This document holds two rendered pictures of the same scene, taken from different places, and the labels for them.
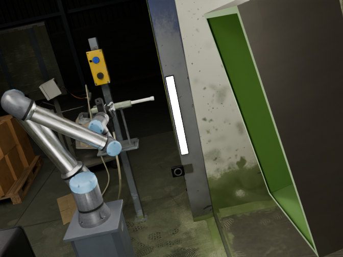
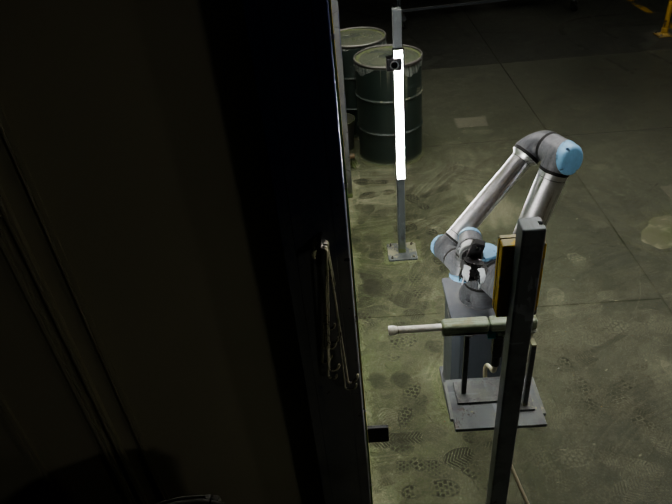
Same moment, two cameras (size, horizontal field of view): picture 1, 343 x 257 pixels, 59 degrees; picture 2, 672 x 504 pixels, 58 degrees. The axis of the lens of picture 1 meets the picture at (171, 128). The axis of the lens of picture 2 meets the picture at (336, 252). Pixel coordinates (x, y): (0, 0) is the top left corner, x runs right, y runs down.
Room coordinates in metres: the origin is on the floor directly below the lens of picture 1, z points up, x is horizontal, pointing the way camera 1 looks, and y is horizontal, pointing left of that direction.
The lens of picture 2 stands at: (3.75, 0.00, 2.52)
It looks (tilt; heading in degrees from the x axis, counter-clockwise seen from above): 36 degrees down; 183
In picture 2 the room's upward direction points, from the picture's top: 6 degrees counter-clockwise
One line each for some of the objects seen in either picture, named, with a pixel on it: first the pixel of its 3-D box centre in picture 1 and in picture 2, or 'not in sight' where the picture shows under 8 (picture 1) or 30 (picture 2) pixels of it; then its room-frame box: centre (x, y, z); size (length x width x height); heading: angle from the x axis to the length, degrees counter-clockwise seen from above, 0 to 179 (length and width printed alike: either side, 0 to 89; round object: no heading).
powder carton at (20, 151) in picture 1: (18, 152); not in sight; (4.25, 2.25, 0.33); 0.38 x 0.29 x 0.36; 7
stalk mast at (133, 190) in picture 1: (119, 136); (505, 428); (2.47, 0.45, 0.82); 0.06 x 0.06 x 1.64; 0
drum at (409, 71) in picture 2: not in sight; (389, 106); (-1.21, 0.37, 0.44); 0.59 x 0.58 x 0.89; 14
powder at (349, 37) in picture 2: not in sight; (355, 38); (-1.82, 0.12, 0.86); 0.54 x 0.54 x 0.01
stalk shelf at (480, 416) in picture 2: (119, 146); (493, 402); (2.33, 0.44, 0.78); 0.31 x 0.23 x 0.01; 90
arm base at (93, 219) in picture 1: (92, 210); (479, 287); (1.59, 0.55, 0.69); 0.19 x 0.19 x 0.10
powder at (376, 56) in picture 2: not in sight; (387, 57); (-1.21, 0.37, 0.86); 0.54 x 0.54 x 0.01
